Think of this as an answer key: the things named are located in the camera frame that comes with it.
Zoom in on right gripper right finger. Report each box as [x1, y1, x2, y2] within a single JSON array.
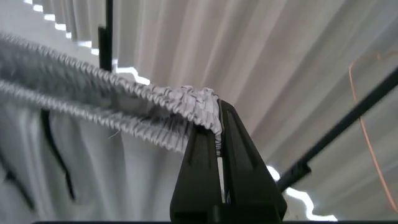
[[217, 99, 288, 223]]

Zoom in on white curtain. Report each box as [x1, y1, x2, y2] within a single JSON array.
[[29, 0, 398, 222]]

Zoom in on pink clothes hanger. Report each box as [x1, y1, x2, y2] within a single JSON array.
[[348, 50, 398, 214]]

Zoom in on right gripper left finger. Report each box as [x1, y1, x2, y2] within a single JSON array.
[[170, 124, 224, 223]]

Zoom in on black clothes rack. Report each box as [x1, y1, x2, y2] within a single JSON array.
[[97, 0, 398, 193]]

